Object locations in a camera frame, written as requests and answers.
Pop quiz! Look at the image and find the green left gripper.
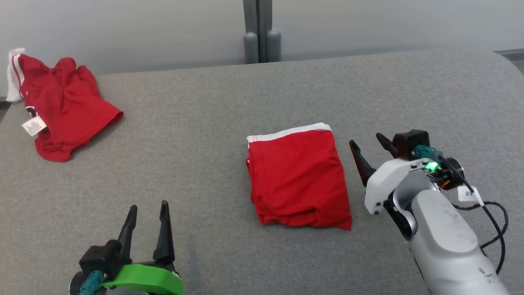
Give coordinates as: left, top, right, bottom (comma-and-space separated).
69, 200, 185, 295

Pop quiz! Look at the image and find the red basketball jersey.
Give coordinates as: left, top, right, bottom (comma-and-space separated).
6, 48, 124, 163

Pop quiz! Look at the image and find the red shorts white waistband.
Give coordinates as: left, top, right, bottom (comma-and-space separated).
246, 123, 353, 231

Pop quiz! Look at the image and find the white cable tag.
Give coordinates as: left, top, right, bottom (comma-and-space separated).
457, 185, 485, 207

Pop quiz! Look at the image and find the grey fabric sofa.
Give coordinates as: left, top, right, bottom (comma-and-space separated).
0, 50, 524, 295

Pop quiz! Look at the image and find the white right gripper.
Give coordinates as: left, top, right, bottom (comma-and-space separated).
349, 132, 465, 216

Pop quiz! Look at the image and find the grey metal double post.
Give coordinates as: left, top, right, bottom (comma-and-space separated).
242, 0, 282, 65

